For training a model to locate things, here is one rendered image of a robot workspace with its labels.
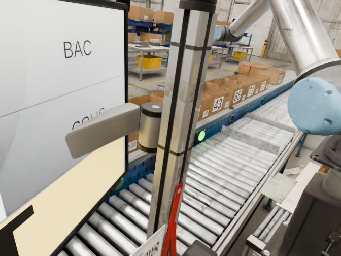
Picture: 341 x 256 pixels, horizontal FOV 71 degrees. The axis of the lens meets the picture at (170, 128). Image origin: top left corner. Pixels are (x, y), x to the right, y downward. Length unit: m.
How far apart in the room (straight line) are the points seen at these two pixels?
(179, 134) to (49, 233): 0.20
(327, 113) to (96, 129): 0.53
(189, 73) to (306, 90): 0.46
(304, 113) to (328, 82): 0.09
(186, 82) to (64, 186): 0.20
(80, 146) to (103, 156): 0.07
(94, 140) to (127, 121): 0.07
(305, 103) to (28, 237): 0.65
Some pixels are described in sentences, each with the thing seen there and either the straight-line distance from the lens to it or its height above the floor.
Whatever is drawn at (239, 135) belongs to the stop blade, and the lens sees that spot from 1.97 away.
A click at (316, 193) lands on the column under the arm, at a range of 0.96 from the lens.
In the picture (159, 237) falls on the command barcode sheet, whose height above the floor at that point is 1.23.
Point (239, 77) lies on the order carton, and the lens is 3.02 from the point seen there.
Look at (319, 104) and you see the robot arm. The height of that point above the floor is 1.40.
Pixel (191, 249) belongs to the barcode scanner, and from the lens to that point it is 0.59.
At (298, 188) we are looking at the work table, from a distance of 1.61.
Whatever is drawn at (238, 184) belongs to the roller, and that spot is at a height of 0.74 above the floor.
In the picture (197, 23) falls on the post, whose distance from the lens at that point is 0.29.
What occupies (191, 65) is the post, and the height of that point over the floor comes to 1.49.
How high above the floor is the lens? 1.54
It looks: 24 degrees down
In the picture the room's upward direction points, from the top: 8 degrees clockwise
